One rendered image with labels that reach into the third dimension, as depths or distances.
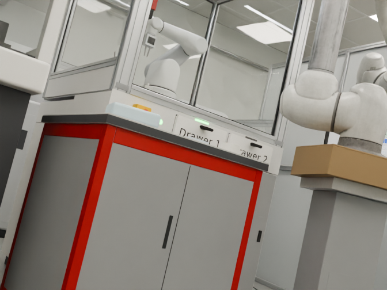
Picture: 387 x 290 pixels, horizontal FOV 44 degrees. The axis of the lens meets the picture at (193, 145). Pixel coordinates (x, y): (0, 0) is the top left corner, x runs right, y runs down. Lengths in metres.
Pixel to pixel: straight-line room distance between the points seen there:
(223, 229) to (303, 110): 0.56
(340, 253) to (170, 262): 0.59
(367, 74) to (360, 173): 0.71
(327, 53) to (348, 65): 2.22
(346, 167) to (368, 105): 0.28
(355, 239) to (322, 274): 0.17
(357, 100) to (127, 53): 0.93
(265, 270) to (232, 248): 2.65
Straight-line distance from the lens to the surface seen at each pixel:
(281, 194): 4.23
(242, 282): 2.49
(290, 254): 4.04
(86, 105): 2.18
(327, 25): 1.90
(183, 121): 2.12
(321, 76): 1.83
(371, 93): 1.82
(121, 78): 2.00
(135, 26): 2.06
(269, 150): 2.46
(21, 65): 1.60
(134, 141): 1.36
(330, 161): 1.60
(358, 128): 1.79
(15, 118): 1.66
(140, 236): 1.41
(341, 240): 1.72
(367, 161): 1.67
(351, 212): 1.72
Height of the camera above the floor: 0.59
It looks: 6 degrees up
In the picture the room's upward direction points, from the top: 13 degrees clockwise
